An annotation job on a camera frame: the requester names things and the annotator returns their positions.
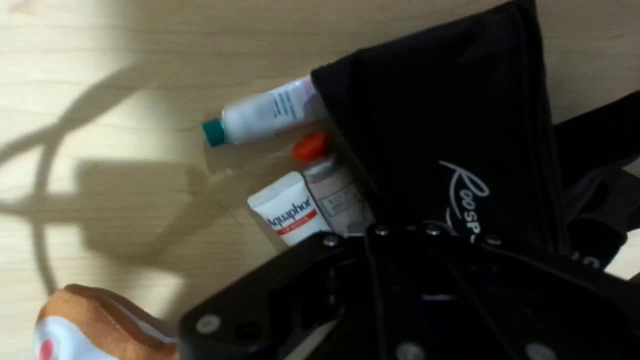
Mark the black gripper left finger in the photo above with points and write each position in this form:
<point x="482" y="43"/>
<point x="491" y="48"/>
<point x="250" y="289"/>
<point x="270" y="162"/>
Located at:
<point x="267" y="312"/>

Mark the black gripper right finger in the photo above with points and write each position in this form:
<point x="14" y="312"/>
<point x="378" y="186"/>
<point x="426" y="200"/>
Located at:
<point x="532" y="307"/>

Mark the black RooSport purse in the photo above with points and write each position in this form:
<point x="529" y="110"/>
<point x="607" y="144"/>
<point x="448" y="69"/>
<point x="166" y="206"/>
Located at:
<point x="441" y="106"/>

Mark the white Aquaphor tube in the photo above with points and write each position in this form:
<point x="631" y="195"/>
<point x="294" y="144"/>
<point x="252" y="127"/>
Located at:
<point x="287" y="211"/>

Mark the small bottle orange cap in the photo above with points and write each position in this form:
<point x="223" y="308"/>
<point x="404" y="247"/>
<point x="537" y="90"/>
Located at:
<point x="333" y="186"/>

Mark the orange white plush toy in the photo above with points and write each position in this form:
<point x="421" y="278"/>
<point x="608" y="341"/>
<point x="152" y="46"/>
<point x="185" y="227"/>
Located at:
<point x="92" y="326"/>

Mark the white tube teal cap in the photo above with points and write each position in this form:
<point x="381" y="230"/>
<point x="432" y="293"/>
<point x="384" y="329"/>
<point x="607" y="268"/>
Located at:
<point x="267" y="112"/>

